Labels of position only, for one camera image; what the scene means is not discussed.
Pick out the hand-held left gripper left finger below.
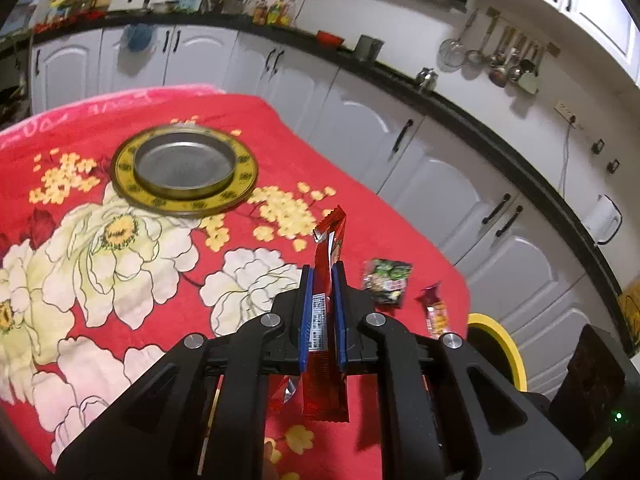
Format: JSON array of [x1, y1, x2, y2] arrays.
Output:
[[55, 264, 316, 480]]

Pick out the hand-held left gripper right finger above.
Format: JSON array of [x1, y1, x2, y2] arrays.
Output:
[[331, 262, 586, 480]]

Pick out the long red snack packet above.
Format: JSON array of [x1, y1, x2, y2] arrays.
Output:
[[301, 206, 351, 423]]

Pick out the yellow-rimmed bin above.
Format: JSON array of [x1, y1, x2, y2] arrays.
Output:
[[467, 312, 528, 393]]

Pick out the green and black snack packet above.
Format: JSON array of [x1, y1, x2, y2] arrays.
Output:
[[361, 258, 413, 307]]

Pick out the silver foil wrapper piece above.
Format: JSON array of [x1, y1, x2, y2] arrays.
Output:
[[270, 375, 303, 416]]

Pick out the yellow packet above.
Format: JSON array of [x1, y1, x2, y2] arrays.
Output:
[[617, 280, 640, 331]]

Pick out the small red snack packet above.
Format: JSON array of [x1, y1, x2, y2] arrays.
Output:
[[416, 281, 447, 338]]

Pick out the white plastic jug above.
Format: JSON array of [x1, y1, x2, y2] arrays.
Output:
[[585, 194, 623, 246]]

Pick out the red floral blanket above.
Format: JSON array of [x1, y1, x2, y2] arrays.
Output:
[[0, 84, 471, 480]]

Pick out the white lower kitchen cabinets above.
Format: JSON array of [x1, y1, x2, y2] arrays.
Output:
[[27, 25, 640, 401]]

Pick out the round yellow-rimmed metal tray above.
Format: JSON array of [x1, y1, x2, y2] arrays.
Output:
[[110, 125, 259, 218]]

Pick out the black kitchen countertop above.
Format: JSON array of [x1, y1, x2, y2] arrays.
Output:
[[0, 10, 640, 356]]

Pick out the small metal kettle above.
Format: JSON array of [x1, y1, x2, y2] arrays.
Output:
[[416, 66, 440, 92]]

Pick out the grey metal cup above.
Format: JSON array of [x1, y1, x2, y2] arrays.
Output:
[[355, 34, 385, 62]]

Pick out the row of hanging kitchen utensils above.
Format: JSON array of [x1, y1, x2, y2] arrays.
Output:
[[437, 7, 561, 95]]

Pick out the group of seasoning bottles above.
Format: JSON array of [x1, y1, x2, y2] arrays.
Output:
[[251, 0, 293, 27]]

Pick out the blue hanging cloth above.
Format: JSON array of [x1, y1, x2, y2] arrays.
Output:
[[122, 23, 153, 52]]

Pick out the grey power cable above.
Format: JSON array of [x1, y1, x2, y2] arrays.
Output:
[[557, 122, 574, 196]]

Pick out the white wall power socket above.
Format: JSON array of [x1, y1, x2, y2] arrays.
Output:
[[554, 101, 583, 128]]

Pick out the white upper wall cabinet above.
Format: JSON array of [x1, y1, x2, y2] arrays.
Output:
[[467, 0, 640, 83]]

